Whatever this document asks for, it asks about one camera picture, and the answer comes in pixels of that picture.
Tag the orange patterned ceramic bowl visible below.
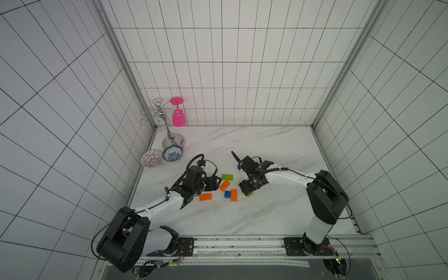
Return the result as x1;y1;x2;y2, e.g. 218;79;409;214
141;149;163;168

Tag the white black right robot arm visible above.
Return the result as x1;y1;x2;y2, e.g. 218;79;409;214
232;152;349;256

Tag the blue floral ceramic bowl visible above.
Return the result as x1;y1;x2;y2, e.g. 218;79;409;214
162;145;183;162

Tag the orange lego plate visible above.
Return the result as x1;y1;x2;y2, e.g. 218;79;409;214
231;189;238;202
199;193;212;201
219;180;231;192

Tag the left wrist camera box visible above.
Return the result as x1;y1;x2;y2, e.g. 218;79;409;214
238;164;248;180

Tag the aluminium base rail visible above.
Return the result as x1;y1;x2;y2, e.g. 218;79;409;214
136;235;380;267

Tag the pink plastic wine glass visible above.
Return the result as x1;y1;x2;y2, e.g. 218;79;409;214
170;97;187;127

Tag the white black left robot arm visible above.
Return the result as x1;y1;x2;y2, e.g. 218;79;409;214
91;154;222;273

